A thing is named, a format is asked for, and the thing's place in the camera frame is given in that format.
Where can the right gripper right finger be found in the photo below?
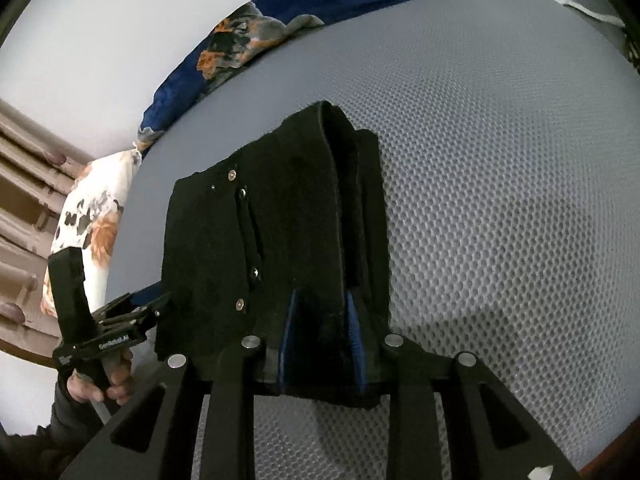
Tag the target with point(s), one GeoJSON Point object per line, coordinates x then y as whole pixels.
{"type": "Point", "coordinates": [451, 412]}

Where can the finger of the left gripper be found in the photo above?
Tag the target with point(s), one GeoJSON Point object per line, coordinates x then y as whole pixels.
{"type": "Point", "coordinates": [135, 297]}
{"type": "Point", "coordinates": [151, 310]}

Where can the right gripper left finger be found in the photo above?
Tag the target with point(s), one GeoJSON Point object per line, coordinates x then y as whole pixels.
{"type": "Point", "coordinates": [188, 406]}

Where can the black pants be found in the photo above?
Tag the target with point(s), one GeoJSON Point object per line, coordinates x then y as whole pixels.
{"type": "Point", "coordinates": [285, 240]}

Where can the dark sleeve forearm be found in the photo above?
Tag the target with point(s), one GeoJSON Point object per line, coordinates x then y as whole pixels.
{"type": "Point", "coordinates": [73, 423]}

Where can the white floral pillow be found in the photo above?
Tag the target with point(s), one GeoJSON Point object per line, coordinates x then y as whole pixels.
{"type": "Point", "coordinates": [91, 214]}

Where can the beige curtain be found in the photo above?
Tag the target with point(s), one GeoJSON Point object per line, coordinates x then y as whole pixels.
{"type": "Point", "coordinates": [37, 172]}

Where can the blue floral blanket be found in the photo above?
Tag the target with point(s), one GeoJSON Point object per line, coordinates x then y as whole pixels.
{"type": "Point", "coordinates": [237, 40]}

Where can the grey mesh mattress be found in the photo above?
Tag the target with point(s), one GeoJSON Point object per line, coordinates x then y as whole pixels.
{"type": "Point", "coordinates": [509, 134]}

